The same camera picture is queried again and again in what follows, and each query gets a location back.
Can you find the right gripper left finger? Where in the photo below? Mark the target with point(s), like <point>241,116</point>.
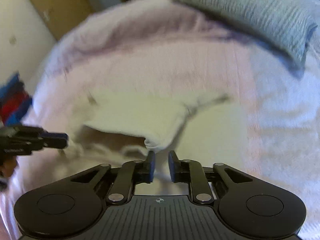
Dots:
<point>128,176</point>

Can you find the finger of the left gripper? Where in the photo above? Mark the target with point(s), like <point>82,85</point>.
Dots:
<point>55,143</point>
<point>54,136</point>

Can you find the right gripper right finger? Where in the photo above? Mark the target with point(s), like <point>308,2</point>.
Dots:
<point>190,172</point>

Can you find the cream long-sleeve shirt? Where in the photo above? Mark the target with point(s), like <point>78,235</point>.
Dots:
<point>115,127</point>

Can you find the person's left hand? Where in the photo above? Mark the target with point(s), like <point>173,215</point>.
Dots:
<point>8,167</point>

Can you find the folded bright blue garment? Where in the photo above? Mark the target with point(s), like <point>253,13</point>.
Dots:
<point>16,116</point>

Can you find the folded dark grey garment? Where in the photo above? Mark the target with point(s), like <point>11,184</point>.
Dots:
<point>18,87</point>

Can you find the pink bed sheet duvet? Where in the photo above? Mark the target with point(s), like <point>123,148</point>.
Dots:
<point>159,47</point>

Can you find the brown wooden door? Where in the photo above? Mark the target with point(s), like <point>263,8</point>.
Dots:
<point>66,15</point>

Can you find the small grey checked pillow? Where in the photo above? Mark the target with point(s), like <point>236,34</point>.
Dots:
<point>286,25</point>

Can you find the wall light switch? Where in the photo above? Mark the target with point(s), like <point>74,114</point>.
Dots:
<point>12,40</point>

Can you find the door handle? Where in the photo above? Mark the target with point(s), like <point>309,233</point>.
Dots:
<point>46,14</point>

